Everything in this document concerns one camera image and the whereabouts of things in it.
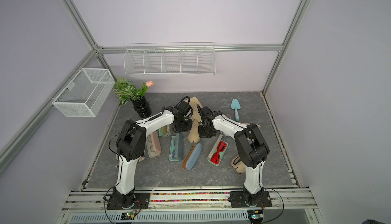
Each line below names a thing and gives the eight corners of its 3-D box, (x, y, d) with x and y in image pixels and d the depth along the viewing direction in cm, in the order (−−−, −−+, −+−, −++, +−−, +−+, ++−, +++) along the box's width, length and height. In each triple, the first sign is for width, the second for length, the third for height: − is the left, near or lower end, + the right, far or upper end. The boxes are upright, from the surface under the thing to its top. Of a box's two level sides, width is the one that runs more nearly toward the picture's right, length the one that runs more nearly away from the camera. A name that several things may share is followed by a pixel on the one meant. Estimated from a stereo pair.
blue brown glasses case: (180, 167, 86) (179, 163, 80) (194, 145, 94) (193, 139, 89) (190, 173, 84) (189, 169, 78) (203, 149, 92) (203, 144, 87)
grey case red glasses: (207, 160, 88) (208, 155, 82) (219, 139, 96) (220, 134, 91) (218, 166, 86) (219, 162, 80) (229, 145, 94) (231, 139, 88)
